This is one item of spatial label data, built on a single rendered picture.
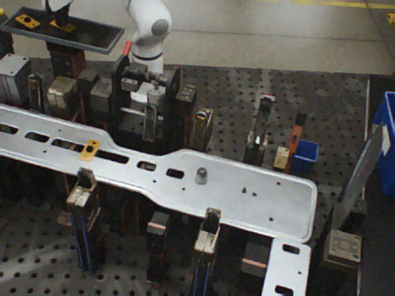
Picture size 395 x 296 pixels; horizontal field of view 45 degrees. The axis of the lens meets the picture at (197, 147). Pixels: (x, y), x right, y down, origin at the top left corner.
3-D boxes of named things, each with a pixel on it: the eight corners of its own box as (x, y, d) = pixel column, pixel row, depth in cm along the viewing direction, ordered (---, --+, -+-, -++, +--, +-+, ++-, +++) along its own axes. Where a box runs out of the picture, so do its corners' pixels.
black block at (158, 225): (139, 288, 143) (137, 235, 122) (151, 258, 150) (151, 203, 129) (164, 296, 142) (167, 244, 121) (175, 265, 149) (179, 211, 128)
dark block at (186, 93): (170, 186, 171) (175, 97, 140) (176, 172, 175) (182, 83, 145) (183, 189, 170) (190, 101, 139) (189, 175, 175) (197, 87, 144)
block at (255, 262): (220, 319, 138) (233, 271, 118) (229, 285, 146) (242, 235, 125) (253, 329, 137) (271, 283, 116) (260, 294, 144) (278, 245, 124)
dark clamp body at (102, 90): (91, 176, 171) (79, 95, 144) (106, 151, 180) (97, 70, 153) (119, 183, 170) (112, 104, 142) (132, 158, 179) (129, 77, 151)
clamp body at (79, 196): (70, 271, 145) (54, 203, 120) (87, 239, 154) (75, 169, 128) (99, 279, 144) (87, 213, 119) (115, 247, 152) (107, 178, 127)
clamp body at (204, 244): (176, 314, 139) (182, 251, 113) (188, 278, 147) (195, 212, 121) (206, 322, 137) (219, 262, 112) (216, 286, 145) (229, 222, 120)
